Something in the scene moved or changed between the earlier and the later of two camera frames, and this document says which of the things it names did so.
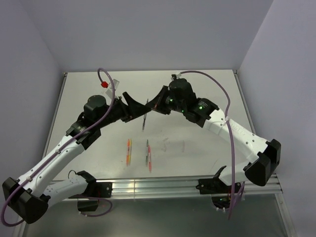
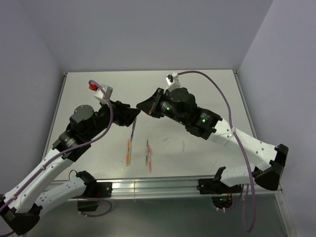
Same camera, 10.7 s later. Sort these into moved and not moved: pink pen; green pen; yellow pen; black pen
Moved: black pen
Not moved: yellow pen; pink pen; green pen
